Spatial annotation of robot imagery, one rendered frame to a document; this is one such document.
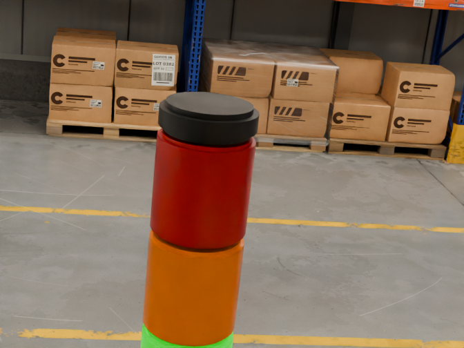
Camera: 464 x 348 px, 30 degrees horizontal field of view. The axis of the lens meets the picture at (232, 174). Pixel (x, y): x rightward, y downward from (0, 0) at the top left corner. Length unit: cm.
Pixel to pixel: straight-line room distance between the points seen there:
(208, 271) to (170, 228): 3
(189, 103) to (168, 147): 2
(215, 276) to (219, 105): 9
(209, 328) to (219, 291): 2
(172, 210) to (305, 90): 792
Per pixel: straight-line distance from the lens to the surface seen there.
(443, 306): 578
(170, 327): 45
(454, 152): 887
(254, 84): 823
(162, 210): 43
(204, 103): 43
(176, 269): 44
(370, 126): 865
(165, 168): 42
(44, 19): 943
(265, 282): 568
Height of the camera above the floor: 245
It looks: 19 degrees down
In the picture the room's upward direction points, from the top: 6 degrees clockwise
